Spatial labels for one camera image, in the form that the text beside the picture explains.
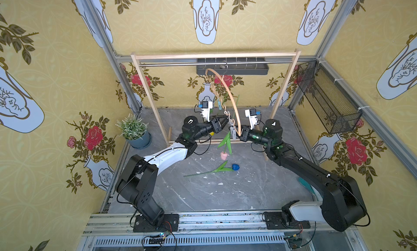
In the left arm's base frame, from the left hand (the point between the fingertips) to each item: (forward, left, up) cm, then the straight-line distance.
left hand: (231, 118), depth 74 cm
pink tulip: (-7, +2, -9) cm, 12 cm away
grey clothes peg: (-9, 0, +1) cm, 9 cm away
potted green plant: (+6, +51, -16) cm, 53 cm away
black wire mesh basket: (+7, -55, -4) cm, 56 cm away
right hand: (-4, +1, -4) cm, 6 cm away
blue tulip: (-11, -4, -29) cm, 31 cm away
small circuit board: (-42, +33, -32) cm, 62 cm away
